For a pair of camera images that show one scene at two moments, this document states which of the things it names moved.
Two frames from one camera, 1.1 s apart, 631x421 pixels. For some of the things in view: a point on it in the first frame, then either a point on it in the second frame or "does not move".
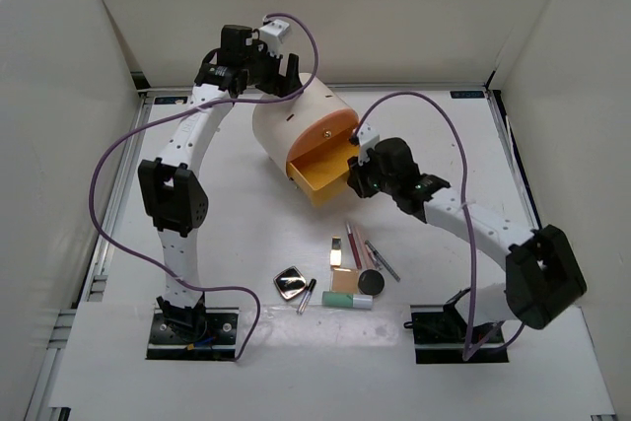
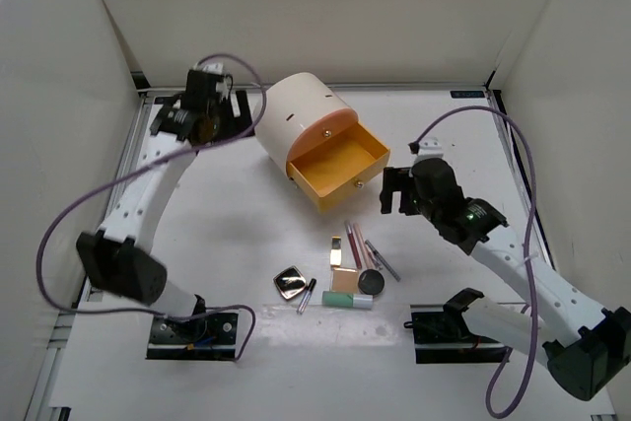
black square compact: (290, 283) does not move
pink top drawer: (321, 130) does not move
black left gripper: (277, 83) to (244, 105)
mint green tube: (347, 300) does not move
